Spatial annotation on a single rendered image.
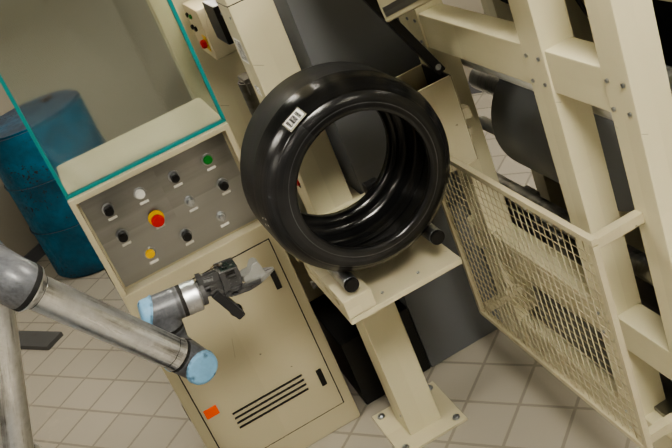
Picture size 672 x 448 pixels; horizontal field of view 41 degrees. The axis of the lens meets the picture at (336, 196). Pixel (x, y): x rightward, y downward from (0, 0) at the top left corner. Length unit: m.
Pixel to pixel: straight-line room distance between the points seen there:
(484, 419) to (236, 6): 1.66
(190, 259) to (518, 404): 1.25
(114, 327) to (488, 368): 1.68
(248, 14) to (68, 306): 0.96
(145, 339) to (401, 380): 1.17
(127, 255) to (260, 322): 0.52
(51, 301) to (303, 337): 1.29
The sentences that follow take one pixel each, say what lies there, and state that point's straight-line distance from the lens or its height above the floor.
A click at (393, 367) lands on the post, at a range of 3.16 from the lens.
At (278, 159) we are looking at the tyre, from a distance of 2.32.
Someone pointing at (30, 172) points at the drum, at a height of 0.72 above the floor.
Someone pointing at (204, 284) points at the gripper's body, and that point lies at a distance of 2.47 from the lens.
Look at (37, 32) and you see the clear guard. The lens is 2.79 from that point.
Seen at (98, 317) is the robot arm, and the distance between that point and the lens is 2.24.
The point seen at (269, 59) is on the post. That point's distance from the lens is 2.64.
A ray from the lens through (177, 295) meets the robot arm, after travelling 2.46.
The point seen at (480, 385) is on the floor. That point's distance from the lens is 3.45.
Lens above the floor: 2.20
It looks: 26 degrees down
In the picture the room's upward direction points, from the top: 22 degrees counter-clockwise
